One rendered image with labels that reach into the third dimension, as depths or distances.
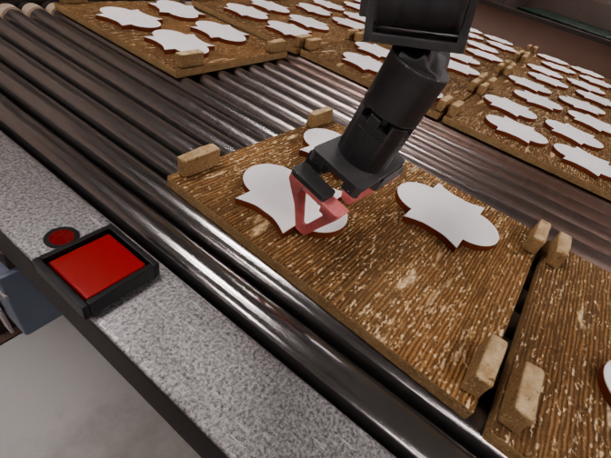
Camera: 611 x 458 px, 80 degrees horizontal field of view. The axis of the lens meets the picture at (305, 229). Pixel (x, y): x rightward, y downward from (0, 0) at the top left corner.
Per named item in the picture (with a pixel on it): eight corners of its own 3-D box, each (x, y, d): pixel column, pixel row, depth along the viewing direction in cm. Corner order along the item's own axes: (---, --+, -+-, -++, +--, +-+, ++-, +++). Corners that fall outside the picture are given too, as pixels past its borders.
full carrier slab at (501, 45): (516, 63, 158) (523, 52, 155) (431, 30, 171) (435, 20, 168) (528, 54, 182) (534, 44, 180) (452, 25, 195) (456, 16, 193)
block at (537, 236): (534, 257, 49) (546, 243, 48) (520, 249, 50) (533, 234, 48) (541, 237, 54) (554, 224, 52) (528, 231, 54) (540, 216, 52)
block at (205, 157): (184, 180, 45) (184, 161, 43) (175, 173, 46) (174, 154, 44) (220, 165, 49) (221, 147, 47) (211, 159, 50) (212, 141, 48)
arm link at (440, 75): (392, 40, 28) (455, 78, 28) (408, 24, 33) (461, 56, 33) (351, 114, 33) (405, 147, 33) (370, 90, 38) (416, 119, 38)
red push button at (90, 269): (88, 309, 32) (85, 300, 31) (50, 272, 34) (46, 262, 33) (147, 273, 36) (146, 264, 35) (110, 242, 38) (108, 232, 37)
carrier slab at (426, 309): (465, 421, 32) (474, 413, 31) (166, 185, 46) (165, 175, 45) (536, 242, 55) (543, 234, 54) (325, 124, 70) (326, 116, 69)
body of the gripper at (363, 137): (305, 161, 37) (336, 98, 32) (356, 137, 44) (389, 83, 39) (352, 204, 35) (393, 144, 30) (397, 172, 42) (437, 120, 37)
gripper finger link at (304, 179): (266, 218, 41) (295, 156, 35) (305, 196, 46) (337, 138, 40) (308, 261, 40) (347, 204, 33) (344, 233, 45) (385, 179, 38)
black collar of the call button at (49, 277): (85, 321, 31) (82, 309, 30) (35, 271, 34) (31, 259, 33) (160, 273, 37) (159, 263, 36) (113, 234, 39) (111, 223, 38)
